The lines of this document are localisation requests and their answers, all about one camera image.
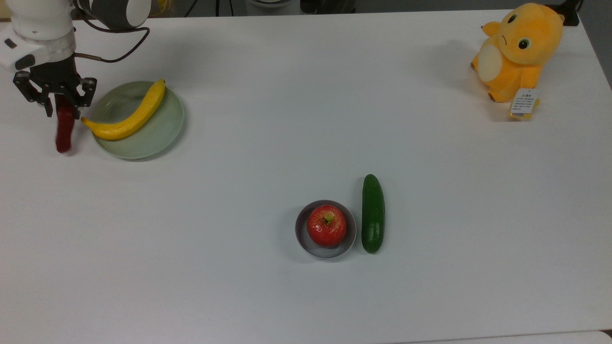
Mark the black linkage gripper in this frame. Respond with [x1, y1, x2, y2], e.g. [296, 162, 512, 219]
[13, 56, 98, 119]

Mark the red chili pepper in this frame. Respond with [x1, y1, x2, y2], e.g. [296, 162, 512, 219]
[55, 95, 76, 154]

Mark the pale green plastic plate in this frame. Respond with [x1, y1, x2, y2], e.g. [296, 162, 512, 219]
[90, 81, 185, 161]

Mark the yellow banana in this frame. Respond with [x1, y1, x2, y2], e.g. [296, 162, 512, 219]
[81, 79, 166, 141]

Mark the small grey bowl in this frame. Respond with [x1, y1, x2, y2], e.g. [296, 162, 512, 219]
[295, 200, 357, 259]

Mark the red apple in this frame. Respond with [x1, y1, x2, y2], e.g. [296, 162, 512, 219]
[306, 205, 348, 247]

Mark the dark green cucumber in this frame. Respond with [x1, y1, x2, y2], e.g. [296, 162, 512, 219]
[361, 174, 385, 254]

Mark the white paper hang tag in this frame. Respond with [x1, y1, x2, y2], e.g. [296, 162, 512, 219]
[509, 87, 541, 120]

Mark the yellow plush toy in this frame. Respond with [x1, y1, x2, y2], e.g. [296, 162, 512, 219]
[470, 2, 565, 103]

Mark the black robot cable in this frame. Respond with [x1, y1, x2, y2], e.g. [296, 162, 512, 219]
[72, 9, 152, 64]

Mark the black camera stand base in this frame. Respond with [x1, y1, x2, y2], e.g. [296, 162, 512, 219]
[545, 0, 581, 27]

